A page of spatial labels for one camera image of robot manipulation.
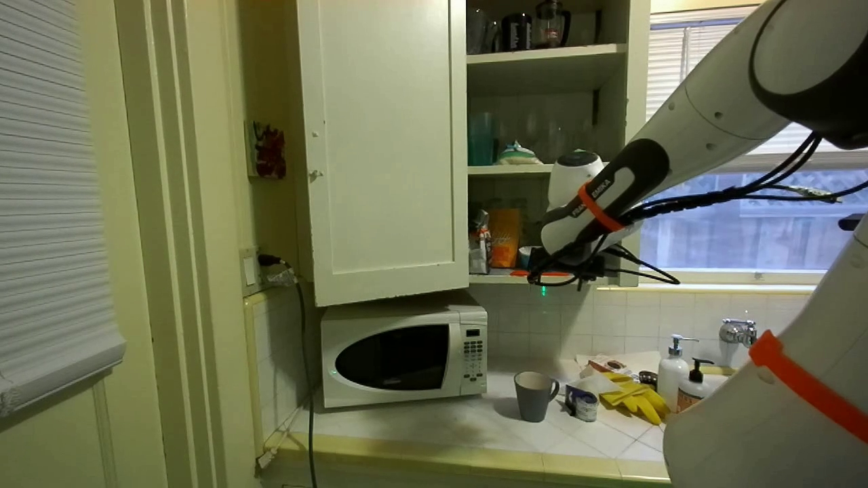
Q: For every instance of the chrome sink faucet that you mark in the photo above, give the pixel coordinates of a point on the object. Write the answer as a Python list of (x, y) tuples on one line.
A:
[(733, 331)]

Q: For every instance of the white pump soap bottle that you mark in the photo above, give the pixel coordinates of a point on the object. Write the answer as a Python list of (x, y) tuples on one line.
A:
[(670, 370)]

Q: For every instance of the white wall cupboard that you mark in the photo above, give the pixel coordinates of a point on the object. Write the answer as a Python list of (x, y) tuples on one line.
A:
[(543, 54)]

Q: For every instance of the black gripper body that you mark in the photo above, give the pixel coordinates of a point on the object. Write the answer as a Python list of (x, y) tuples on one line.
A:
[(587, 263)]

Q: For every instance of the yellow rubber gloves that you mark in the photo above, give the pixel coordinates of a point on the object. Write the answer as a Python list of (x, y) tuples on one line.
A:
[(638, 397)]

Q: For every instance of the orange food package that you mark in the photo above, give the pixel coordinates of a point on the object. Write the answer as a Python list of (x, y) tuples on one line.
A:
[(506, 237)]

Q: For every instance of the white cupboard door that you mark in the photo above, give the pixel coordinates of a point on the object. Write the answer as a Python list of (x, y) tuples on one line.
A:
[(381, 136)]

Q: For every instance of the kitchen window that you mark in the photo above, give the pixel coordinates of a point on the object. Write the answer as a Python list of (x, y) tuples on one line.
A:
[(722, 233)]

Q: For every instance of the red white booklet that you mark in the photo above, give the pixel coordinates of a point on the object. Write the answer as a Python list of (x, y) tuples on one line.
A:
[(600, 368)]

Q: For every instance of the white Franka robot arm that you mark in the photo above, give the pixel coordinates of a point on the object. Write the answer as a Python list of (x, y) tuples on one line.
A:
[(707, 117)]

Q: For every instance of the orange label pump bottle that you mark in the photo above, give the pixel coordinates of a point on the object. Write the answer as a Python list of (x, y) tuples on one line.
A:
[(696, 381)]

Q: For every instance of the white window blind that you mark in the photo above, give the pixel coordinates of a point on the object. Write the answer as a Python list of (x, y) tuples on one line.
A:
[(45, 181)]

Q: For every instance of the dark glass carafe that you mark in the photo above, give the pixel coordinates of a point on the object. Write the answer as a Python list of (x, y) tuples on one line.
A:
[(548, 25)]

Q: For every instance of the dark metal canister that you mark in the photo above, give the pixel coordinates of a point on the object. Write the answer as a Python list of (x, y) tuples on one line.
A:
[(517, 34)]

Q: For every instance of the red wall decoration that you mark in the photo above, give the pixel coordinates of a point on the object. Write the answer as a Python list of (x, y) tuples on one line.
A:
[(266, 149)]

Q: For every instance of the white panel door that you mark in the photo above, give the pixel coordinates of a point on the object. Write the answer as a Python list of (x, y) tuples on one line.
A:
[(56, 450)]

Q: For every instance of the small red label bottle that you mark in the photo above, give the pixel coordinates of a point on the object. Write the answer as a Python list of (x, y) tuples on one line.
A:
[(480, 246)]

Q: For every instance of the blue white small mug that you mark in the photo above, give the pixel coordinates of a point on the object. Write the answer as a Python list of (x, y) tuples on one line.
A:
[(585, 404)]

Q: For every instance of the white microwave oven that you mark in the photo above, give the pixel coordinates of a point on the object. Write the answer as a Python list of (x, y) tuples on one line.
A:
[(396, 362)]

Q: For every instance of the grey ceramic mug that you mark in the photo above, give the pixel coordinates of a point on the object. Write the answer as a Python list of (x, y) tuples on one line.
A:
[(533, 397)]

